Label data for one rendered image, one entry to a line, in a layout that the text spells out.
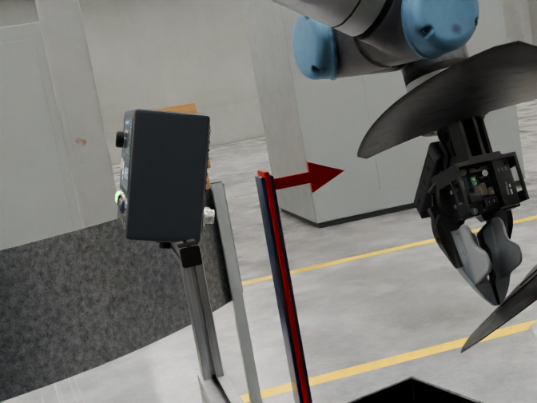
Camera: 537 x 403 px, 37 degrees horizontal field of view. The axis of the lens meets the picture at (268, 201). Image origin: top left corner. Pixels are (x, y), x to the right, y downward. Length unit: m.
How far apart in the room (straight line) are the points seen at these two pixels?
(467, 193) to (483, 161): 0.04
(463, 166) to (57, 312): 1.66
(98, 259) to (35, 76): 4.27
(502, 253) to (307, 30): 0.32
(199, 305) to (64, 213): 5.45
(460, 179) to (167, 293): 1.79
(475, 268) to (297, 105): 5.89
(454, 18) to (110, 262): 1.80
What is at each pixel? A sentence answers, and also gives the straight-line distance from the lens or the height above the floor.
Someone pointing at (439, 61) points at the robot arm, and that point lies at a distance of 0.89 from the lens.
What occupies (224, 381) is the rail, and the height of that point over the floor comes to 0.86.
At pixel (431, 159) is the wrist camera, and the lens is 0.92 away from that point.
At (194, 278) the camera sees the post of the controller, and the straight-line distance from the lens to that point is 1.14.
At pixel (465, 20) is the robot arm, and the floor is 1.28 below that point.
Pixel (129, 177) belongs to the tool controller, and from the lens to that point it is 1.17.
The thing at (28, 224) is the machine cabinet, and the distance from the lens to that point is 6.59.
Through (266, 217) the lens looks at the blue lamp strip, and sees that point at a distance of 0.60.
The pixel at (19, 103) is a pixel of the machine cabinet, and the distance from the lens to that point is 6.55.
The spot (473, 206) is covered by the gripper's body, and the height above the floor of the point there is 1.10.
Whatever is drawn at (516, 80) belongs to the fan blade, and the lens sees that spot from 0.59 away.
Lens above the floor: 1.25
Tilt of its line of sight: 8 degrees down
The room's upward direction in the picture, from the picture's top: 10 degrees counter-clockwise
